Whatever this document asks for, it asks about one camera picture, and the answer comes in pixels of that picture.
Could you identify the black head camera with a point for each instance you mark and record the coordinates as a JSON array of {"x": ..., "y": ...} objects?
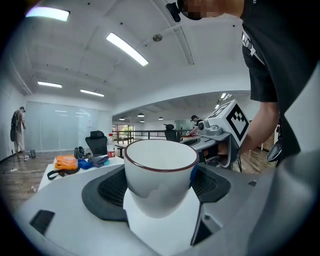
[{"x": 173, "y": 12}]

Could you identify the blue pouch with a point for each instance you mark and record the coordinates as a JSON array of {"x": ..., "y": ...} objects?
[{"x": 85, "y": 164}]

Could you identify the black curved armrest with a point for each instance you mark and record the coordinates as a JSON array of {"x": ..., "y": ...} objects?
[{"x": 274, "y": 151}]

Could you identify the small black bin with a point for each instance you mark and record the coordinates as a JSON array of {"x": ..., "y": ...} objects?
[{"x": 32, "y": 153}]

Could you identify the plastic bottle red label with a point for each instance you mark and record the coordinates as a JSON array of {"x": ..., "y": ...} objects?
[{"x": 111, "y": 147}]

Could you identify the person's right forearm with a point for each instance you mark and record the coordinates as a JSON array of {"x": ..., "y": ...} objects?
[{"x": 262, "y": 125}]

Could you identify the white cup red rim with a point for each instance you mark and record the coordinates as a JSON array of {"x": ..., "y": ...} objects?
[{"x": 160, "y": 177}]

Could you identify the round ceiling detector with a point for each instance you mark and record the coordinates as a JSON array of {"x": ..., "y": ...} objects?
[{"x": 157, "y": 37}]

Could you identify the black metal railing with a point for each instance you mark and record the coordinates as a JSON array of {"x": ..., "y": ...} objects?
[{"x": 150, "y": 133}]

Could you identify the long ceiling light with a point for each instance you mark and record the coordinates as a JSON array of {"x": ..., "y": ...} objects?
[
  {"x": 92, "y": 93},
  {"x": 127, "y": 49},
  {"x": 50, "y": 84},
  {"x": 47, "y": 13}
]

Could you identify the black office chair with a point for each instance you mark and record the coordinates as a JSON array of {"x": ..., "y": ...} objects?
[{"x": 96, "y": 142}]

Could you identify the person's right hand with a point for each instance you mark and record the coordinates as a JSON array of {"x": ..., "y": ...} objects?
[{"x": 223, "y": 150}]

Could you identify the person's black shirt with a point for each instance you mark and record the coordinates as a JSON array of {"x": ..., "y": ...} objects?
[{"x": 280, "y": 50}]

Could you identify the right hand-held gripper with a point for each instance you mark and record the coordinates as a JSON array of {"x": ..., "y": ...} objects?
[{"x": 235, "y": 120}]

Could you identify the red cloth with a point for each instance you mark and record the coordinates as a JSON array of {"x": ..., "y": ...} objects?
[{"x": 190, "y": 135}]

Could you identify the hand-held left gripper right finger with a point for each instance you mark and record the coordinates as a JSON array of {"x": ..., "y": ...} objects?
[{"x": 225, "y": 197}]

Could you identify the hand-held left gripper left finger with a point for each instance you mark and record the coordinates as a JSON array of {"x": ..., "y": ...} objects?
[{"x": 67, "y": 217}]

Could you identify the white power strip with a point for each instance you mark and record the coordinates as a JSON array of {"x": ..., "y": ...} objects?
[{"x": 13, "y": 170}]

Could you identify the small floor item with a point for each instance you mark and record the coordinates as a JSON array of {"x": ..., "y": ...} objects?
[{"x": 34, "y": 188}]

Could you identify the black high-back chair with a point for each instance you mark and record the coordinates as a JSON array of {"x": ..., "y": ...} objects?
[{"x": 171, "y": 133}]

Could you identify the gray cloth pouch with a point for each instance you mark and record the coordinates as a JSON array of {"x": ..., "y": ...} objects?
[{"x": 98, "y": 161}]

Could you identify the person's head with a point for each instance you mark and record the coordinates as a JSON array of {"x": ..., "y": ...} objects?
[{"x": 220, "y": 6}]

